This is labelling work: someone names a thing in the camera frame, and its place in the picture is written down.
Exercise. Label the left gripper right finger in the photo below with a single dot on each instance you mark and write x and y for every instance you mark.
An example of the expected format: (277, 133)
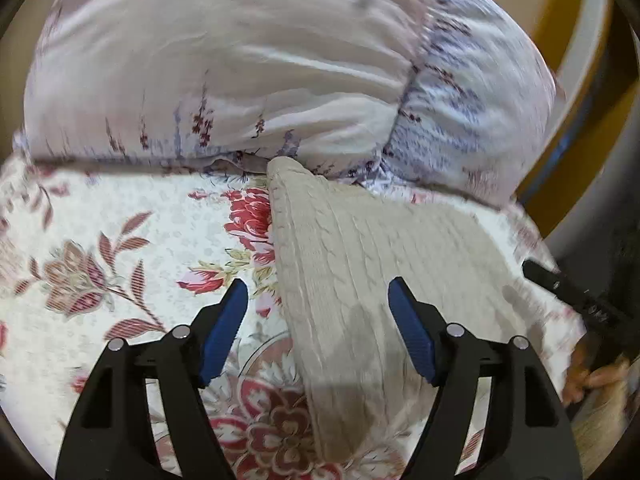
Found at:
(527, 433)

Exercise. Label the beige cable knit sweater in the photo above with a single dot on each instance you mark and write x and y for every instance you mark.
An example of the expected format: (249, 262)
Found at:
(337, 249)

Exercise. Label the floral white bedspread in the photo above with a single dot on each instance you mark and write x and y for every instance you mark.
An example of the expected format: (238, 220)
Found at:
(90, 254)

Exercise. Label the person's right hand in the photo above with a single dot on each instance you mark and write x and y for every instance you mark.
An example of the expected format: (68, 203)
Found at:
(580, 380)

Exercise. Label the wooden bedside shelf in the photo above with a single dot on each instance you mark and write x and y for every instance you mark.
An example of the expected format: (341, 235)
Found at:
(594, 47)

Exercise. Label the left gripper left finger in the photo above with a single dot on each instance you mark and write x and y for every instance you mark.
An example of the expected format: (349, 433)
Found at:
(110, 435)

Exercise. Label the pink lavender floral pillow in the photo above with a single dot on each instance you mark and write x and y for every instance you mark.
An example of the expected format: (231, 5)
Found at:
(445, 92)

